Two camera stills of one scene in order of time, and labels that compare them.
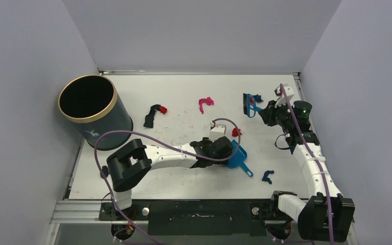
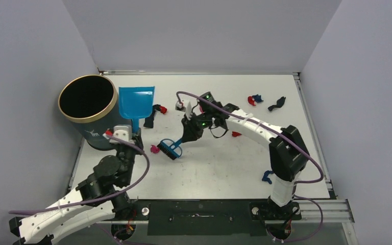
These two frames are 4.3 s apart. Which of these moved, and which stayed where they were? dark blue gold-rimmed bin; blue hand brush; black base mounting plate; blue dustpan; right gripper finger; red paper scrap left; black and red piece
Moved: blue hand brush; right gripper finger; blue dustpan
Stayed: black base mounting plate; dark blue gold-rimmed bin; black and red piece; red paper scrap left
